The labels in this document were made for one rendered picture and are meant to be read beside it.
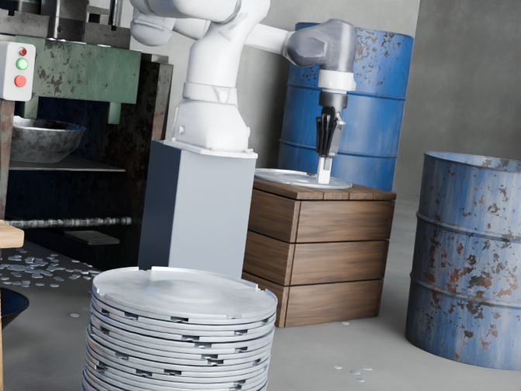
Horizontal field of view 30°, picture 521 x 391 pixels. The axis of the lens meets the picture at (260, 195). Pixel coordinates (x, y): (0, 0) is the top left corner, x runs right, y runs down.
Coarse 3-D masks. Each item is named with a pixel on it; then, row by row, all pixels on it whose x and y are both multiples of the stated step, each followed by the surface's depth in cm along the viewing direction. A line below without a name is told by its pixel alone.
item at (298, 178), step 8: (256, 168) 271; (264, 168) 274; (256, 176) 256; (264, 176) 260; (272, 176) 263; (280, 176) 261; (288, 176) 262; (296, 176) 265; (304, 176) 267; (312, 176) 276; (296, 184) 250; (304, 184) 250; (312, 184) 256; (320, 184) 259; (328, 184) 261; (336, 184) 264; (344, 184) 266
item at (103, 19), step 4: (88, 0) 274; (88, 4) 275; (88, 8) 274; (92, 8) 275; (96, 8) 276; (100, 8) 277; (104, 8) 278; (88, 12) 276; (92, 12) 275; (96, 12) 276; (100, 12) 277; (104, 12) 278; (108, 12) 279; (88, 16) 280; (92, 16) 278; (96, 16) 277; (100, 16) 276; (104, 16) 277; (108, 16) 278; (88, 20) 280; (92, 20) 278; (96, 20) 277; (100, 20) 276; (104, 20) 277
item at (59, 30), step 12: (48, 0) 251; (60, 0) 249; (72, 0) 251; (84, 0) 254; (48, 12) 251; (60, 12) 249; (72, 12) 252; (84, 12) 254; (60, 24) 250; (72, 24) 252; (84, 24) 255; (60, 36) 251; (72, 36) 253
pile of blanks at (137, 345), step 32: (96, 320) 143; (128, 320) 138; (160, 320) 139; (192, 320) 136; (224, 320) 138; (256, 320) 142; (96, 352) 145; (128, 352) 138; (160, 352) 137; (192, 352) 137; (224, 352) 139; (256, 352) 143; (96, 384) 143; (128, 384) 141; (160, 384) 137; (192, 384) 138; (224, 384) 140; (256, 384) 145
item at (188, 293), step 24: (96, 288) 144; (120, 288) 148; (144, 288) 149; (168, 288) 149; (192, 288) 151; (216, 288) 153; (240, 288) 158; (168, 312) 136; (192, 312) 139; (216, 312) 141; (240, 312) 142; (264, 312) 143
